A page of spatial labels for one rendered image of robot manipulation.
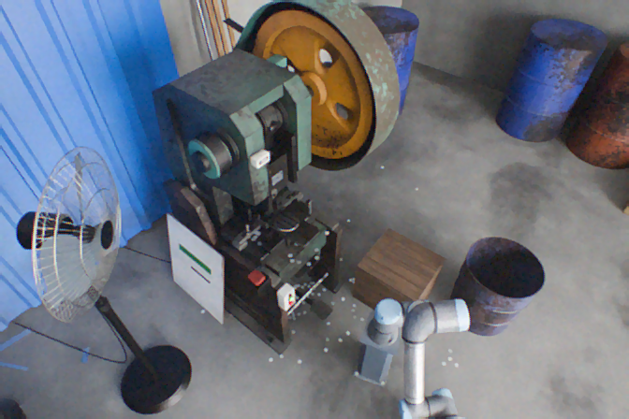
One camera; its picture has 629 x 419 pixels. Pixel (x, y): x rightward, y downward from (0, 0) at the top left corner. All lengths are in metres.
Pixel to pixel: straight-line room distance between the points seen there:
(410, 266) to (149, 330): 1.65
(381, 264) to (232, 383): 1.10
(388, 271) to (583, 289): 1.41
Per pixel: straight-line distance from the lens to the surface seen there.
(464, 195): 3.59
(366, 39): 1.78
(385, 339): 2.12
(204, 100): 1.71
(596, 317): 3.26
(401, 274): 2.51
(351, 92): 1.91
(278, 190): 2.01
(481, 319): 2.68
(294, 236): 2.08
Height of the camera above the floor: 2.39
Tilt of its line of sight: 48 degrees down
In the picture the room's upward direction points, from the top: straight up
